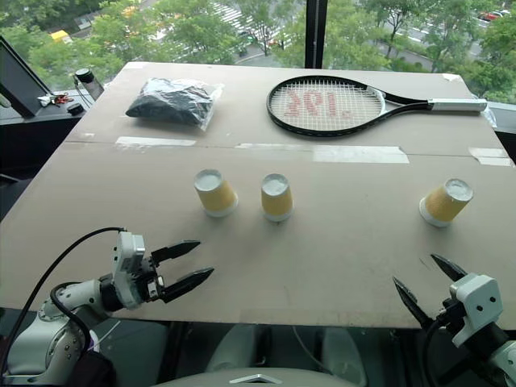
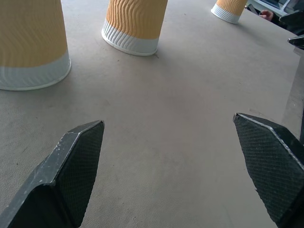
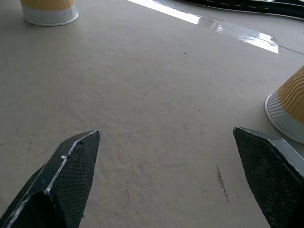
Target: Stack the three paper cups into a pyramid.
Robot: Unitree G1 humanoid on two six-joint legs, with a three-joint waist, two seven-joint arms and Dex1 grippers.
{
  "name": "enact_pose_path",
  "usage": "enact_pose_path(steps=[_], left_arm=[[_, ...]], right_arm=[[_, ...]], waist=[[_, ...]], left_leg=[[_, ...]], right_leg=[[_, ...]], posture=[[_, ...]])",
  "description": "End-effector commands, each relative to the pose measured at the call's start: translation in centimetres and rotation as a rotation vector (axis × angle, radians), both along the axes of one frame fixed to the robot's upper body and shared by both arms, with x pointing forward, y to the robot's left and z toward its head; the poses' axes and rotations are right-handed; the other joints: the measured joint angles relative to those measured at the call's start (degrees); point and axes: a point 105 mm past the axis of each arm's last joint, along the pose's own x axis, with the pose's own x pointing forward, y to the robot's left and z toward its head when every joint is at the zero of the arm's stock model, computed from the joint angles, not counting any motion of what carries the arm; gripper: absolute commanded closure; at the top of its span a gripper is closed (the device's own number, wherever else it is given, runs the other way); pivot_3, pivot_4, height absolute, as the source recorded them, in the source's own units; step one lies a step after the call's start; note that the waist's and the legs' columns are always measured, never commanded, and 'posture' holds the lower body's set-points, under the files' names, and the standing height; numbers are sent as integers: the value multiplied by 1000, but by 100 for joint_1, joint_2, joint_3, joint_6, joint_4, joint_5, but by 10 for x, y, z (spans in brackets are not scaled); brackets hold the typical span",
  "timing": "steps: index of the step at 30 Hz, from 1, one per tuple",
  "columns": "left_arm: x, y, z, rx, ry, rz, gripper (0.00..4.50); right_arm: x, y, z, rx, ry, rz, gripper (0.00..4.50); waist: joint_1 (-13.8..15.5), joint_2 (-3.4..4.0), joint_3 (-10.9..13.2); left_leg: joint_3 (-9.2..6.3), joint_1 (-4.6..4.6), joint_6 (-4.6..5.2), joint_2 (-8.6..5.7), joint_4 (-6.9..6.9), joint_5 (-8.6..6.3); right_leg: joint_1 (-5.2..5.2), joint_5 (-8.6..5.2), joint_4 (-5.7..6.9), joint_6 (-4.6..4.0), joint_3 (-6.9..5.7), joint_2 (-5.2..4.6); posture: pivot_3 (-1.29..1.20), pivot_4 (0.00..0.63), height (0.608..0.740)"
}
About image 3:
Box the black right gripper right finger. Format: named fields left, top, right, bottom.
left=233, top=126, right=304, bottom=228

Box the clear glossy tape strip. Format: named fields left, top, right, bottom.
left=127, top=0, right=280, bottom=54

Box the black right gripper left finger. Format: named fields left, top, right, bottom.
left=0, top=129, right=101, bottom=228

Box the yellow and white paper cup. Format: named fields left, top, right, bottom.
left=264, top=65, right=304, bottom=143
left=19, top=0, right=79, bottom=27

